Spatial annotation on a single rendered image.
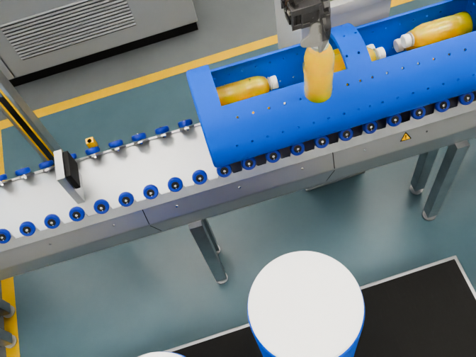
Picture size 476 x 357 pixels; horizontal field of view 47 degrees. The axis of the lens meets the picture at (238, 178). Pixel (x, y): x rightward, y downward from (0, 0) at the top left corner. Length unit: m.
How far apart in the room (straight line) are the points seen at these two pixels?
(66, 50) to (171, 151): 1.62
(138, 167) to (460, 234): 1.51
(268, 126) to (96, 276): 1.46
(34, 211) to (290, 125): 0.83
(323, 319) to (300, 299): 0.07
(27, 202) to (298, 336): 0.93
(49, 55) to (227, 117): 1.96
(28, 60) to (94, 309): 1.44
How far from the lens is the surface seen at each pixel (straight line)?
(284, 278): 1.37
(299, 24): 1.13
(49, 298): 2.71
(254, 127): 1.43
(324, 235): 2.53
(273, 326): 1.34
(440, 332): 2.30
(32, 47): 3.19
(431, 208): 2.50
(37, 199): 1.79
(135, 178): 1.70
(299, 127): 1.46
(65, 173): 1.61
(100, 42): 3.20
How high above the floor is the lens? 2.34
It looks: 61 degrees down
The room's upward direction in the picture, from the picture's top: 15 degrees counter-clockwise
